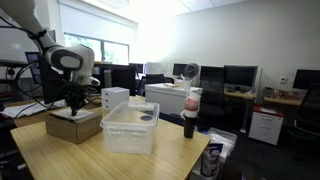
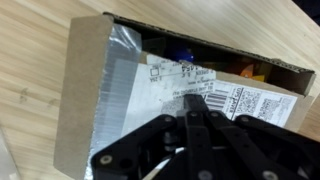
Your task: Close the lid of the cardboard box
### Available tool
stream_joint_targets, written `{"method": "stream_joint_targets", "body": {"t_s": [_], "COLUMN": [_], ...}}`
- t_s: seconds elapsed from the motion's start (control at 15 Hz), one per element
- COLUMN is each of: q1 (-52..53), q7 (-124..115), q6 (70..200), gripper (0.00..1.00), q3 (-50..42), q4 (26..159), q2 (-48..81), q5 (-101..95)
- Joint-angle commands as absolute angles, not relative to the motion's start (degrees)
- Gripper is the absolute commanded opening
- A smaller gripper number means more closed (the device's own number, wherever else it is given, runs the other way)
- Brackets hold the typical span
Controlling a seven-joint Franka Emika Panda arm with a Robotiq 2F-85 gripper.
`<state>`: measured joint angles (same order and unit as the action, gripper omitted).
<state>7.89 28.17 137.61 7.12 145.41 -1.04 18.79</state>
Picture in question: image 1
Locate white papers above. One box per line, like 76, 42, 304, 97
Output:
0, 99, 68, 119

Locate clear plastic storage bin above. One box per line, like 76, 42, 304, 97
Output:
99, 100, 161, 155

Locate black monitor behind cabinet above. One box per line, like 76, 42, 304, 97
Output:
93, 63, 137, 97

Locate gray round lamp head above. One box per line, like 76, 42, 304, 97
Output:
183, 62, 200, 80

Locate clear plastic floor bin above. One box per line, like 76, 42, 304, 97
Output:
205, 126, 238, 159

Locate wooden office desk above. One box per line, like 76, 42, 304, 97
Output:
223, 90, 257, 134

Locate small white drawer cabinet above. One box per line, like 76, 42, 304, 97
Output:
100, 86, 130, 112

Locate gray cylindrical post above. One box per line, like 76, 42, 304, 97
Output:
103, 69, 113, 89

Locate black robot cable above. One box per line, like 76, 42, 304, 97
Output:
13, 61, 68, 111

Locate dark printed bag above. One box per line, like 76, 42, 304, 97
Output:
199, 143, 224, 178

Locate desk clutter pile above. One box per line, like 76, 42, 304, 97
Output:
263, 87, 303, 100

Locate white cabinet with red top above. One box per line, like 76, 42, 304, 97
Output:
248, 105, 285, 147

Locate wide black wall-side monitor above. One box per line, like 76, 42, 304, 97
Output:
223, 64, 259, 89

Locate white mug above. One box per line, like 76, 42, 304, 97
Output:
181, 78, 193, 92

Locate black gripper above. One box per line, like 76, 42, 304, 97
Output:
61, 82, 92, 117

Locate black monitor beside clutter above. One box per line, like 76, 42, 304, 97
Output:
292, 68, 320, 90

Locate monitor with blue screen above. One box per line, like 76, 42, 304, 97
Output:
25, 51, 44, 85

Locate black mesh office chair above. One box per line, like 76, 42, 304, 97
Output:
288, 84, 320, 141

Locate small distant black monitor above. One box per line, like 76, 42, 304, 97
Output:
172, 63, 190, 77

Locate brown cardboard box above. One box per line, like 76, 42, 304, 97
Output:
44, 108, 103, 145

